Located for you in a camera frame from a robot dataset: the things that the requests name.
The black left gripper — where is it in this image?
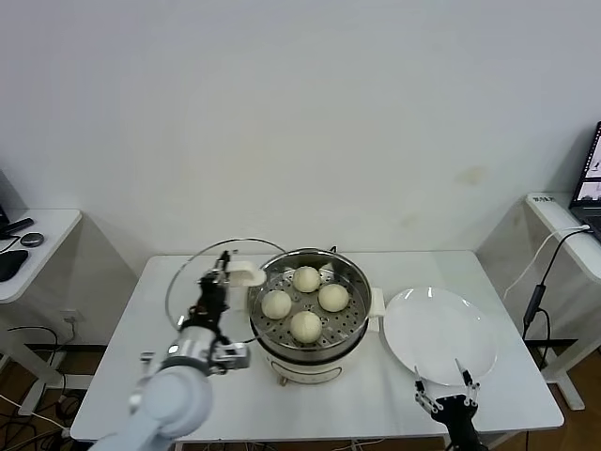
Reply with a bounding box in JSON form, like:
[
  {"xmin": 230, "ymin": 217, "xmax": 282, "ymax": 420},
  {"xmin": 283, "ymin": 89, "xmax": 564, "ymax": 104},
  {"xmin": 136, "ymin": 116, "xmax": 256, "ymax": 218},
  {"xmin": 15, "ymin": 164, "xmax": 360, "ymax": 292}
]
[{"xmin": 184, "ymin": 250, "xmax": 235, "ymax": 331}]

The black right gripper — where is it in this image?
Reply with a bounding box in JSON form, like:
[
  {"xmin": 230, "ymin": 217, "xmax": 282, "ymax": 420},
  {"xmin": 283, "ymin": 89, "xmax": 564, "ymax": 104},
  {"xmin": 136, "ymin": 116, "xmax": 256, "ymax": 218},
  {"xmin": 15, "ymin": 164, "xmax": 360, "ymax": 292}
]
[{"xmin": 412, "ymin": 358, "xmax": 485, "ymax": 451}]

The glass lid with cream handle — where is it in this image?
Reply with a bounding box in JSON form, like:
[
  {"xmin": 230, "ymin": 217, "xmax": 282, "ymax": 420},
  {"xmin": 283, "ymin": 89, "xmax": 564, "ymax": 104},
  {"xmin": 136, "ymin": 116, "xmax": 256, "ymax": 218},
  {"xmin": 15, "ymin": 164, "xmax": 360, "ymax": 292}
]
[{"xmin": 164, "ymin": 236, "xmax": 290, "ymax": 343}]

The white steamed baozi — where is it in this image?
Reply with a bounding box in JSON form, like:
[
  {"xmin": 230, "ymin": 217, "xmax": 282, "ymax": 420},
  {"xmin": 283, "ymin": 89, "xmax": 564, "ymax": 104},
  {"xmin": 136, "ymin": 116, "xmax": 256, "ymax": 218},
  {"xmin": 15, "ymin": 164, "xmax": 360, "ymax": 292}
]
[
  {"xmin": 260, "ymin": 289, "xmax": 293, "ymax": 320},
  {"xmin": 291, "ymin": 266, "xmax": 322, "ymax": 294},
  {"xmin": 317, "ymin": 283, "xmax": 350, "ymax": 314},
  {"xmin": 288, "ymin": 310, "xmax": 324, "ymax": 345}
]

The stainless perforated steamer basket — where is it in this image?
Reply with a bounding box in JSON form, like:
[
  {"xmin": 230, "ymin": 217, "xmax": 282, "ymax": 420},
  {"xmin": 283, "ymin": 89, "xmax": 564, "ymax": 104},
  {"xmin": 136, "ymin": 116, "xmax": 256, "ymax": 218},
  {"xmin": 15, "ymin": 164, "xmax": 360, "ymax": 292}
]
[{"xmin": 247, "ymin": 249, "xmax": 372, "ymax": 351}]

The white round plate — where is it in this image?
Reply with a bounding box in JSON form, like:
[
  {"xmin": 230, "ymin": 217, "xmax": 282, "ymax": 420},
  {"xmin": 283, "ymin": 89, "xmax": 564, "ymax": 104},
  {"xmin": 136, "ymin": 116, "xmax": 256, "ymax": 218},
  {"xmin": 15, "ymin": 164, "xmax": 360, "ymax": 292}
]
[{"xmin": 382, "ymin": 286, "xmax": 498, "ymax": 387}]

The white side desk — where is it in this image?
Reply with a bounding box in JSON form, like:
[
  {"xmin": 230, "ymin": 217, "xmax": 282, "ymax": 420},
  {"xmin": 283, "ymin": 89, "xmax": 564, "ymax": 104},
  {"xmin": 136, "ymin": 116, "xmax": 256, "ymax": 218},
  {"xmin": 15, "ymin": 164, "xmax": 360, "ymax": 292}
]
[
  {"xmin": 524, "ymin": 193, "xmax": 601, "ymax": 412},
  {"xmin": 0, "ymin": 209, "xmax": 84, "ymax": 417}
]

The dark grey monitor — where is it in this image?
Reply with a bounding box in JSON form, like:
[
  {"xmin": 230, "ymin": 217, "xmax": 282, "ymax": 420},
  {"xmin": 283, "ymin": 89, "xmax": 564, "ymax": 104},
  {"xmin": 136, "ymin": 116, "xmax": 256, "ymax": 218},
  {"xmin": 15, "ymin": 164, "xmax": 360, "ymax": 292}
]
[{"xmin": 0, "ymin": 168, "xmax": 29, "ymax": 236}]

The dark open laptop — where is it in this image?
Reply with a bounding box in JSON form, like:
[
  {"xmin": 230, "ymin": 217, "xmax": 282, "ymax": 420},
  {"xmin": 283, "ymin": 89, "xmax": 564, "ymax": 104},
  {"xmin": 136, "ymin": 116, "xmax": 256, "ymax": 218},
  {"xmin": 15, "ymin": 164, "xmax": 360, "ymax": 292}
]
[{"xmin": 567, "ymin": 120, "xmax": 601, "ymax": 243}]

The black cable with inline adapter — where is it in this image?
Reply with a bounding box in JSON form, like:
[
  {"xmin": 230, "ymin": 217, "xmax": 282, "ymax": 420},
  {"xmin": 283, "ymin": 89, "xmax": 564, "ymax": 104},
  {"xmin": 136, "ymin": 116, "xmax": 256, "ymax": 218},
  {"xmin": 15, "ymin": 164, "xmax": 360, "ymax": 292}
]
[{"xmin": 520, "ymin": 227, "xmax": 591, "ymax": 377}]

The white laptop cable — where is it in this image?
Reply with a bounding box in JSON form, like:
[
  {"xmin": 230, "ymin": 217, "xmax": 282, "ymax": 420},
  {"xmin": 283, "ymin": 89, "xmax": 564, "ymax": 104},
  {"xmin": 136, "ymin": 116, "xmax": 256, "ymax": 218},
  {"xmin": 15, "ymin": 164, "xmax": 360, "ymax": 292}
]
[{"xmin": 503, "ymin": 225, "xmax": 592, "ymax": 302}]

